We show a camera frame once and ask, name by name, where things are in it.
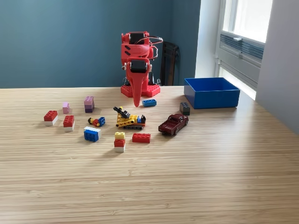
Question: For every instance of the pink and purple brick stack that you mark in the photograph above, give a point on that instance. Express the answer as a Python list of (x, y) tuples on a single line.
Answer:
[(89, 105)]

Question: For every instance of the yellow red white brick stack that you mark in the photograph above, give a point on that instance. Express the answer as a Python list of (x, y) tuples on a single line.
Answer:
[(119, 142)]

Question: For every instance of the small pink brick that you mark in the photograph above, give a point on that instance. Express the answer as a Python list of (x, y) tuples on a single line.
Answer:
[(66, 108)]

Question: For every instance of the blue plastic bin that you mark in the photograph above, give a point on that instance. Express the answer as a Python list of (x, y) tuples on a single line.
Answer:
[(215, 100)]

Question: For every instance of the black table clamp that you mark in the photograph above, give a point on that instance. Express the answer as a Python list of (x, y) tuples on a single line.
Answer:
[(153, 79)]

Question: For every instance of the flat blue brick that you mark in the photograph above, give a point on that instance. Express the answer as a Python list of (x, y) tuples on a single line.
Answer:
[(149, 103)]

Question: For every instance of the dark folded chair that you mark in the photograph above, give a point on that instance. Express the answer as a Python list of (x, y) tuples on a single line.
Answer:
[(169, 60)]

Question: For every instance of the small yellow toy digger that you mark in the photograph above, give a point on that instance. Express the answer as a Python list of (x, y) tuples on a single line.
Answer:
[(127, 120)]

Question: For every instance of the red long brick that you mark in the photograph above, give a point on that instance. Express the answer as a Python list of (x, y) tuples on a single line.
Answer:
[(141, 138)]

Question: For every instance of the dark red toy car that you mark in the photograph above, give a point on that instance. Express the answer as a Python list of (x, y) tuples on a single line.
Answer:
[(171, 126)]

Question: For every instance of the dark grey brick stack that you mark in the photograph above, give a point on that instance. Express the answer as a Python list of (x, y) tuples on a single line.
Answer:
[(184, 109)]

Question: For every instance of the toy figure red blue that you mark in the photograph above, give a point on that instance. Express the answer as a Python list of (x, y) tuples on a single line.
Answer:
[(96, 122)]

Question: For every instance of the blue and white brick stack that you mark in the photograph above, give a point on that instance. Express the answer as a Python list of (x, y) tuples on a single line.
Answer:
[(91, 135)]

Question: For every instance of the red and white brick stack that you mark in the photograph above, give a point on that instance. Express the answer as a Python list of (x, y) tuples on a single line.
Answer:
[(50, 116), (68, 121)]

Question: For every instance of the grey pleated window blind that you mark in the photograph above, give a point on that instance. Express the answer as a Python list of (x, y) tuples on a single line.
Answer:
[(252, 49)]

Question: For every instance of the white window frame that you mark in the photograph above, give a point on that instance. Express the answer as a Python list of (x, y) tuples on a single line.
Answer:
[(230, 18)]

